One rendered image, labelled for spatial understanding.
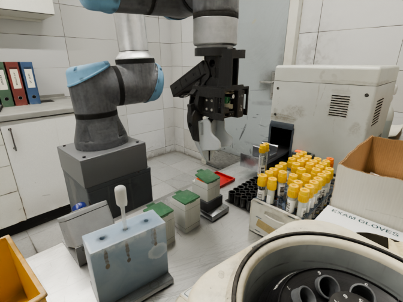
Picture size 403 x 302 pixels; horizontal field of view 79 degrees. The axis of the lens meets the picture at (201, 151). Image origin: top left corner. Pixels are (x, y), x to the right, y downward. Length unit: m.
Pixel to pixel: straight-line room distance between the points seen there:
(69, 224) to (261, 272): 0.30
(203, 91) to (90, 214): 0.28
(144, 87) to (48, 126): 1.35
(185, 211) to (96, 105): 0.40
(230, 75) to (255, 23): 2.00
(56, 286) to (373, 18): 2.08
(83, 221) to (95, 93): 0.37
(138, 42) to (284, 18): 1.64
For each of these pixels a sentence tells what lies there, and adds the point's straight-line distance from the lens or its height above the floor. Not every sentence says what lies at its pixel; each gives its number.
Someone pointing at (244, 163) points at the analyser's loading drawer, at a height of 0.91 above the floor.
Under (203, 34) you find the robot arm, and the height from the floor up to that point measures 1.23.
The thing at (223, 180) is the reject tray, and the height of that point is 0.88.
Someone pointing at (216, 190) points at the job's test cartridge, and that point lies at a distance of 0.53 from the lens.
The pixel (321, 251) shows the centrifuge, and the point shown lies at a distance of 0.34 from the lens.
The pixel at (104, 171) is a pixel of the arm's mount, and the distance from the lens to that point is 0.71.
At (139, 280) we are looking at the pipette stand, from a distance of 0.39.
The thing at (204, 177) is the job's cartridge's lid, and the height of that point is 0.96.
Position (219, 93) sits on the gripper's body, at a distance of 0.40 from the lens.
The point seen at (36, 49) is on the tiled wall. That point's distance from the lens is 2.63.
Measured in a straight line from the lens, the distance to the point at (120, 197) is 0.32.
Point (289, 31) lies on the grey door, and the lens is 2.22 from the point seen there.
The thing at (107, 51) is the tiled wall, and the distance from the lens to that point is 2.83.
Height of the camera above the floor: 1.19
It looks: 20 degrees down
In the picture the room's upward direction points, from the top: straight up
